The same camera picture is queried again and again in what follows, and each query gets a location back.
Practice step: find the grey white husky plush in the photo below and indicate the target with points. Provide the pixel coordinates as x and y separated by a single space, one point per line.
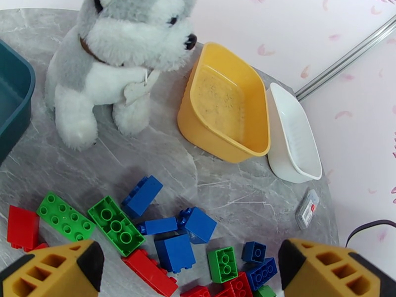
123 36

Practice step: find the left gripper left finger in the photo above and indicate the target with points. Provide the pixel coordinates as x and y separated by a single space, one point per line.
46 271

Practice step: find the red long lego brick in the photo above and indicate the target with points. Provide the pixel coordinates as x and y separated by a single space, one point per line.
151 273

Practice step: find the teal plastic bin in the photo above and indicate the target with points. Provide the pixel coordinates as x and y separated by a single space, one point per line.
12 101

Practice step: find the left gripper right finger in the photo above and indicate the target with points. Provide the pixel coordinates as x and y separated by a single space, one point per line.
328 271

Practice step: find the white plastic bin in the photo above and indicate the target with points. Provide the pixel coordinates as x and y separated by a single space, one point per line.
297 141

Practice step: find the yellow plastic bin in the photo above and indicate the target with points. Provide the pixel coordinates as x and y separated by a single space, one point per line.
222 104

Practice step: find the aluminium frame post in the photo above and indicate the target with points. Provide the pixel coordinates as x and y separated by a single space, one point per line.
340 62

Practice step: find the blue small lego brick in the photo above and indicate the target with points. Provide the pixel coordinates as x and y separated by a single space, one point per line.
254 252

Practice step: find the green long lego brick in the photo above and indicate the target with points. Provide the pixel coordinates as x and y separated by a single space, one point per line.
65 217
116 226

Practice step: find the red small lego brick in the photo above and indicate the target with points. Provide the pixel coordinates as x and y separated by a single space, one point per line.
239 287

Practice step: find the green small lego brick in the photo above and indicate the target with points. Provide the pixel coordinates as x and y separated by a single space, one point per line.
264 292
222 264

